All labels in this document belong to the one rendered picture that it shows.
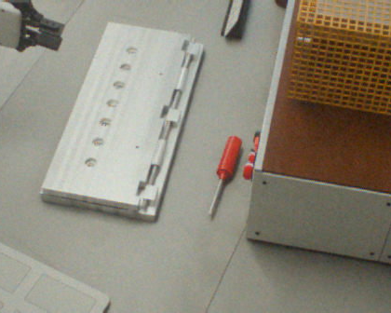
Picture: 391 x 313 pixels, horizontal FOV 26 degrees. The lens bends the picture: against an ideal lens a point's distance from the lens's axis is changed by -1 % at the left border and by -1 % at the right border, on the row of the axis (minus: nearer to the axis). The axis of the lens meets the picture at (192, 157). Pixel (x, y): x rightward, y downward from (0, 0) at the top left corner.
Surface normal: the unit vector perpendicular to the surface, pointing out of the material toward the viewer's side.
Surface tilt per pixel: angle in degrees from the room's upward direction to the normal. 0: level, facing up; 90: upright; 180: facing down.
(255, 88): 0
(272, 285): 0
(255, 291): 0
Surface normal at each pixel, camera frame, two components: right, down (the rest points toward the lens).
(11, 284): 0.02, -0.63
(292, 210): -0.20, 0.76
